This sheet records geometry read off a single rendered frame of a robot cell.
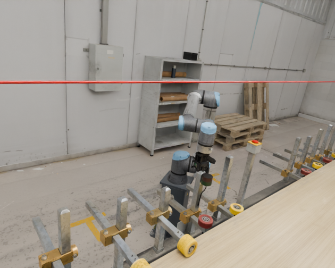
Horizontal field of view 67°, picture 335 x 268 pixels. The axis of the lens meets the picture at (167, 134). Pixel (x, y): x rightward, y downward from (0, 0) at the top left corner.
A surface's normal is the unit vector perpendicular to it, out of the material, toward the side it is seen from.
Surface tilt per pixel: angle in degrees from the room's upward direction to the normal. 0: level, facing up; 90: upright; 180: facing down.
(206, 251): 0
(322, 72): 90
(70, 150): 90
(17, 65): 90
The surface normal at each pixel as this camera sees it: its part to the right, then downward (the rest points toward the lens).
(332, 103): -0.77, 0.13
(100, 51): 0.63, 0.33
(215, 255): 0.12, -0.93
